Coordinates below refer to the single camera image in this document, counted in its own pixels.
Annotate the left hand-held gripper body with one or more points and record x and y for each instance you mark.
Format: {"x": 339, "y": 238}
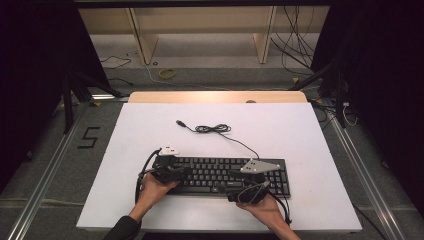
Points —
{"x": 165, "y": 168}

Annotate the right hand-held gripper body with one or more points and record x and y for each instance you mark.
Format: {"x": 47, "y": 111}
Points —
{"x": 253, "y": 193}

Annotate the black computer keyboard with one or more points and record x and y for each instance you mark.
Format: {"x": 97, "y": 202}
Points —
{"x": 213, "y": 173}

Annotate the person's right hand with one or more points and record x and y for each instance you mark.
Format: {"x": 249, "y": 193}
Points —
{"x": 266, "y": 213}

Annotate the person's left hand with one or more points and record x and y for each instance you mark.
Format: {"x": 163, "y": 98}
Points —
{"x": 151, "y": 193}

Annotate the light wooden table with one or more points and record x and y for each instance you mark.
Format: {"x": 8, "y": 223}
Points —
{"x": 216, "y": 96}

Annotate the white board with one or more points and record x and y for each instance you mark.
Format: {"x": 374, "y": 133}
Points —
{"x": 316, "y": 140}

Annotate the yellow tape roll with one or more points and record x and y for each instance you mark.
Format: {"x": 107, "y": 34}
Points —
{"x": 162, "y": 76}

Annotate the black metal stand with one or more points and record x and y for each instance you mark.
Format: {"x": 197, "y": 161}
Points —
{"x": 339, "y": 96}
{"x": 68, "y": 106}

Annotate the light wooden shelf unit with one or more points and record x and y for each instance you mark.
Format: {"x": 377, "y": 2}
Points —
{"x": 206, "y": 20}

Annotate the black curtain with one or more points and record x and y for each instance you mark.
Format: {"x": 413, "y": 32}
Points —
{"x": 33, "y": 83}
{"x": 383, "y": 100}

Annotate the short metal rail piece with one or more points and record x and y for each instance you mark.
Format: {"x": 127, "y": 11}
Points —
{"x": 106, "y": 97}

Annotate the long metal floor rail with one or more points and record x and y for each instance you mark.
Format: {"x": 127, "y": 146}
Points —
{"x": 43, "y": 186}
{"x": 363, "y": 166}

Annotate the black overhead frame bar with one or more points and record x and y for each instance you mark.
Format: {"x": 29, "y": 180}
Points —
{"x": 200, "y": 3}

